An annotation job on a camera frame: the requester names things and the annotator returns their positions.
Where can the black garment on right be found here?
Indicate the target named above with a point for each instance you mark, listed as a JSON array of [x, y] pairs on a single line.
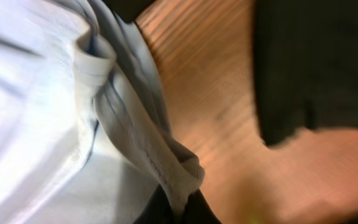
[[305, 64]]

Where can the light blue printed t-shirt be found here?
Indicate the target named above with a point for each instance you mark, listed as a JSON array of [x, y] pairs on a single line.
[[84, 131]]

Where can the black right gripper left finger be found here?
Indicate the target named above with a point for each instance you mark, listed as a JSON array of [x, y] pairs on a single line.
[[158, 210]]

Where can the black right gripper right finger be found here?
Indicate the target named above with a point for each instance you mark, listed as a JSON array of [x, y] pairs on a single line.
[[197, 211]]

